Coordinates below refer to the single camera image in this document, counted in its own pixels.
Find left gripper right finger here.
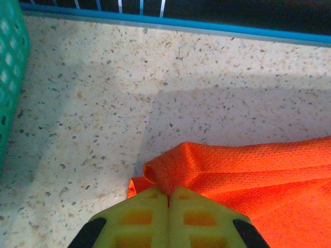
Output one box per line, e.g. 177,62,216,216
168,185,270,248

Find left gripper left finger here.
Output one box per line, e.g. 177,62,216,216
68,185,171,248

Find orange t-shirt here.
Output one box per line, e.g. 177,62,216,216
127,136,331,248

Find teal plastic basket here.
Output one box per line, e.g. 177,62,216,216
0,0,31,170

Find blue table edge strip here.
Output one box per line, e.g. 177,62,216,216
20,2,331,48

